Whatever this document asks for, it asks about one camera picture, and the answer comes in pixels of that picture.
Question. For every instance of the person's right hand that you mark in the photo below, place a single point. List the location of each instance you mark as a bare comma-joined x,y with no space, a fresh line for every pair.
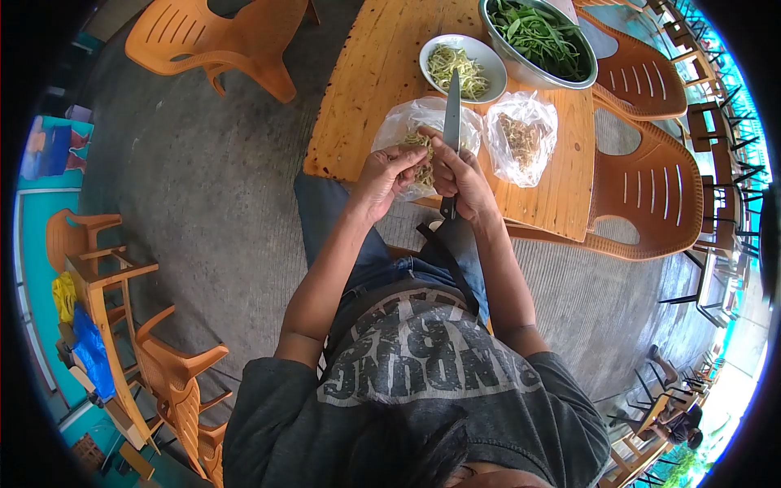
467,183

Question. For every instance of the person's left hand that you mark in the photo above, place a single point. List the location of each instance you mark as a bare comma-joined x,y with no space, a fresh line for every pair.
381,180

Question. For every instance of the person's right fingers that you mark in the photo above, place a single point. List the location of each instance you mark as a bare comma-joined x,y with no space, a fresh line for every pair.
448,180

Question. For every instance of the person's left fingers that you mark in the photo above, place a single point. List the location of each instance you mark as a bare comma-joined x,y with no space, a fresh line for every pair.
410,163

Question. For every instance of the person's right index finger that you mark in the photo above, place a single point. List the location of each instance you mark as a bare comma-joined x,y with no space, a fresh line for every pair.
434,141

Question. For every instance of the bunch of pale sprouts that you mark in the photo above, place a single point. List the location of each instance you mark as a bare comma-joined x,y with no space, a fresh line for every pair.
422,163

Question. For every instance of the clear plastic bag of sprouts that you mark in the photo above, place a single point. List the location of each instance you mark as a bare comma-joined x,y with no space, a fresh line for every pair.
421,125

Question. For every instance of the white bowl of sprouts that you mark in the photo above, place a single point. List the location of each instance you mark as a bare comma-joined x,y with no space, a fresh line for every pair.
464,68

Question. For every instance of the clear plastic bag of trimmings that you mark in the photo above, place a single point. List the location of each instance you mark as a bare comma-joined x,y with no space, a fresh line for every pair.
520,139

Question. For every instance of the person's legs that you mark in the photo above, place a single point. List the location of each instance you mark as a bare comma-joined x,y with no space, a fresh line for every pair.
378,244

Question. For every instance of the steel bowl of green leaves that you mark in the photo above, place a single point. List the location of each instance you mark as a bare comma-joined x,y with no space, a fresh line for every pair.
540,39

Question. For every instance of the orange plastic chair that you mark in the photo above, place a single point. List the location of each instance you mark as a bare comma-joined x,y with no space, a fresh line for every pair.
226,42
177,378
82,238
212,454
640,79
647,195

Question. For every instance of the person's body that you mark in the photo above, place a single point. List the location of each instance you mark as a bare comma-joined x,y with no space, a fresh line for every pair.
421,390

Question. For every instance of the row of wooden tables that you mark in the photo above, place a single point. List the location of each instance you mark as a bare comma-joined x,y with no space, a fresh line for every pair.
714,152

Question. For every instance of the wooden table with cloths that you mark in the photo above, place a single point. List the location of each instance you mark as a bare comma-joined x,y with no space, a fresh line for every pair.
104,341

